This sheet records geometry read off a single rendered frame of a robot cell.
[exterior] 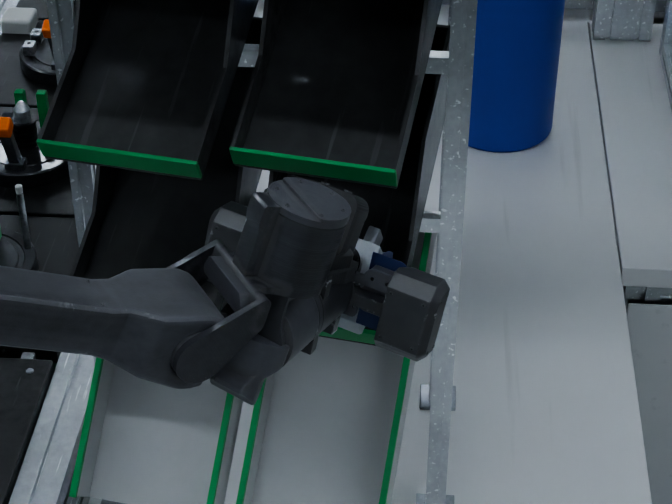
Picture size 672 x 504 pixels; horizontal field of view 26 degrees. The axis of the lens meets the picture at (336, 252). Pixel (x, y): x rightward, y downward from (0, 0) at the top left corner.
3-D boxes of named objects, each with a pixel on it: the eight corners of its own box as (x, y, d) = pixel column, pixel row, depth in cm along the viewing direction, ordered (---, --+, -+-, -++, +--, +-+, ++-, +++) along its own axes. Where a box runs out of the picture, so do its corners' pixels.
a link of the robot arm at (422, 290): (393, 398, 101) (414, 320, 98) (159, 305, 106) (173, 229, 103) (431, 355, 108) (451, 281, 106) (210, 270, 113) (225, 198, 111)
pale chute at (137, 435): (221, 522, 132) (209, 523, 127) (85, 496, 134) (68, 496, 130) (277, 220, 135) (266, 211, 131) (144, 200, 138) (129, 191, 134)
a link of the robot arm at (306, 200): (169, 384, 93) (221, 224, 88) (121, 313, 98) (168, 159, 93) (317, 378, 99) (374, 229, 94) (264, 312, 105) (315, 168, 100)
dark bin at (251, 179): (212, 340, 121) (196, 300, 115) (66, 316, 124) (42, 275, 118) (292, 69, 134) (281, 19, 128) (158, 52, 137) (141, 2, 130)
